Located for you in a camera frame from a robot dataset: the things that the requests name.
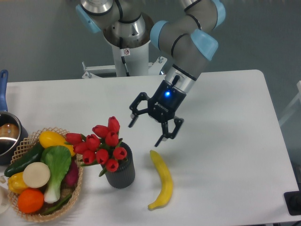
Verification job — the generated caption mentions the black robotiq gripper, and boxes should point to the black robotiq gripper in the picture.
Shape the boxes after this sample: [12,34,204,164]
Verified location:
[127,80,187,147]

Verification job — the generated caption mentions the red tulip bouquet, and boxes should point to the red tulip bouquet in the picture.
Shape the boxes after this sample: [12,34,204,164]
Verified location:
[65,116,129,177]

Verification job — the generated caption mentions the dark grey ribbed vase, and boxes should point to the dark grey ribbed vase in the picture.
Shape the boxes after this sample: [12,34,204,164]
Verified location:
[105,142,135,189]

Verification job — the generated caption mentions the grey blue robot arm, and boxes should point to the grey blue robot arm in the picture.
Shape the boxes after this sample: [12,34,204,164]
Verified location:
[76,0,226,140]

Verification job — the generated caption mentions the yellow banana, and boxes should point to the yellow banana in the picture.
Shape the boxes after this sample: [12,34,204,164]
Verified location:
[148,150,174,210]

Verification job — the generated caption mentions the purple sweet potato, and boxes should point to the purple sweet potato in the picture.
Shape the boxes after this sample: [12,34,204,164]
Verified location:
[64,161,79,186]

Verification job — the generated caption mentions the green bok choy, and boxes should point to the green bok choy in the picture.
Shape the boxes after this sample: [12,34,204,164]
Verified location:
[41,145,71,203]

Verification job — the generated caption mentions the yellow squash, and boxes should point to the yellow squash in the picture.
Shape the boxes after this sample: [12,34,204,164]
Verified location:
[39,130,75,157]

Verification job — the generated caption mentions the woven wicker basket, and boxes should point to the woven wicker basket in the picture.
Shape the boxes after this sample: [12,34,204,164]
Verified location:
[8,127,83,223]

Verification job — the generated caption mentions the dark green cucumber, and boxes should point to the dark green cucumber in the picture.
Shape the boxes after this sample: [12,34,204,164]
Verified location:
[4,142,44,178]

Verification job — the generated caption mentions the green bean pod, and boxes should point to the green bean pod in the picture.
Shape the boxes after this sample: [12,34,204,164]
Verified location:
[42,194,72,215]

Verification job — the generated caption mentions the beige round mushroom cap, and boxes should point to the beige round mushroom cap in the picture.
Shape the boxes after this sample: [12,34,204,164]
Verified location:
[23,162,50,188]

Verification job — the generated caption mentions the dark pot with glass lid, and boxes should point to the dark pot with glass lid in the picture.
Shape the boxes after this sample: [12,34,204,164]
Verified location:
[0,112,28,165]

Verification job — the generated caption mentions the orange fruit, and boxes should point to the orange fruit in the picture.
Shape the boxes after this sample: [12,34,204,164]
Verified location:
[17,188,44,214]

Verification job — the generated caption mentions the yellow bell pepper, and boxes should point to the yellow bell pepper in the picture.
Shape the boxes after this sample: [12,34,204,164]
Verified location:
[8,172,28,194]

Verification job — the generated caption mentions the black device at table edge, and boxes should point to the black device at table edge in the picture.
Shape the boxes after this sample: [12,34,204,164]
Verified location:
[284,191,301,216]

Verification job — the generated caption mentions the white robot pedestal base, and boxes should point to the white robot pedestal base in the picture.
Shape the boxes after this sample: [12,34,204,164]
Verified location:
[82,13,167,79]

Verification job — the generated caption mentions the blue pan handle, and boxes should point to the blue pan handle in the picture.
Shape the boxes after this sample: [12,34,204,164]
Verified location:
[0,69,8,112]

